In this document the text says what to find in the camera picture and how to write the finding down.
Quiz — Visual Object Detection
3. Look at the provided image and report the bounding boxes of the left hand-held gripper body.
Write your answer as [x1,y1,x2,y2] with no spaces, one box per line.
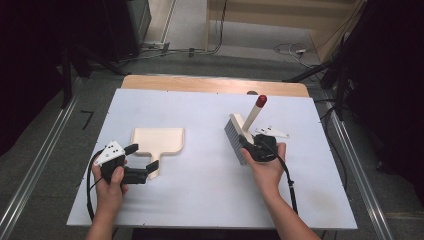
[93,140,148,185]

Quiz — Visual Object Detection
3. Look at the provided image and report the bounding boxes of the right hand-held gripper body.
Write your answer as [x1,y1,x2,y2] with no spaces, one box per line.
[248,125,290,163]

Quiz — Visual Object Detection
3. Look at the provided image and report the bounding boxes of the cream brush with red tip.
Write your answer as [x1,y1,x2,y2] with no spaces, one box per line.
[223,94,269,166]

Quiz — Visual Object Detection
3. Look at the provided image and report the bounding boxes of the cream plastic dustpan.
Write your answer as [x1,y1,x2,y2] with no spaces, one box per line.
[130,127,185,180]

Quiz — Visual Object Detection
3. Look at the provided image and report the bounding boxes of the person's right hand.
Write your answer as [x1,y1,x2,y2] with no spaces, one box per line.
[241,142,288,198]

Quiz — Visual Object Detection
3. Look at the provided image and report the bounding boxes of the person's left hand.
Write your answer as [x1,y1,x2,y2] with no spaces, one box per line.
[92,164,129,214]

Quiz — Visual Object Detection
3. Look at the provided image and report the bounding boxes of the wooden table with white top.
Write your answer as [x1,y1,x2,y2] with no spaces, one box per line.
[65,74,358,231]

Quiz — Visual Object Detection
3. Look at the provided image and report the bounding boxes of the black stand with legs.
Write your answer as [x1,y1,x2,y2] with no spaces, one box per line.
[283,33,368,122]

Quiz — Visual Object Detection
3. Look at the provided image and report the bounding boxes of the dark cabinet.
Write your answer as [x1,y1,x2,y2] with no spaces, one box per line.
[99,0,152,63]

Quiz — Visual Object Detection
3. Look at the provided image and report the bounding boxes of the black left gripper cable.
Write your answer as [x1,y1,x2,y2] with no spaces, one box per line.
[86,149,105,223]

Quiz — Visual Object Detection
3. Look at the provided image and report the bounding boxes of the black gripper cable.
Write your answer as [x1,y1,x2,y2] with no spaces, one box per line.
[275,154,300,215]
[86,149,105,223]

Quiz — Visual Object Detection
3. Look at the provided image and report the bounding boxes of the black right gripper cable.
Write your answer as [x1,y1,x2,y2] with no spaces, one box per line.
[275,154,300,215]

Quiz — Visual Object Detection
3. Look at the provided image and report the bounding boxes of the aluminium floor rail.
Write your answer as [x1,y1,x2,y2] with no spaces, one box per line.
[319,99,395,240]
[0,77,85,240]

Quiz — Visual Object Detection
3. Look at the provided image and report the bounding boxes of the white floor cable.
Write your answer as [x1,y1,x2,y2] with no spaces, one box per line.
[273,42,322,69]

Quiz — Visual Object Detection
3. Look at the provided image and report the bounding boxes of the grey floor cables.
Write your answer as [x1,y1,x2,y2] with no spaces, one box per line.
[138,41,222,58]

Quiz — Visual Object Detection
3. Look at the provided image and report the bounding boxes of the black hanging cable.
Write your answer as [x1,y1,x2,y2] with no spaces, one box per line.
[213,0,229,54]

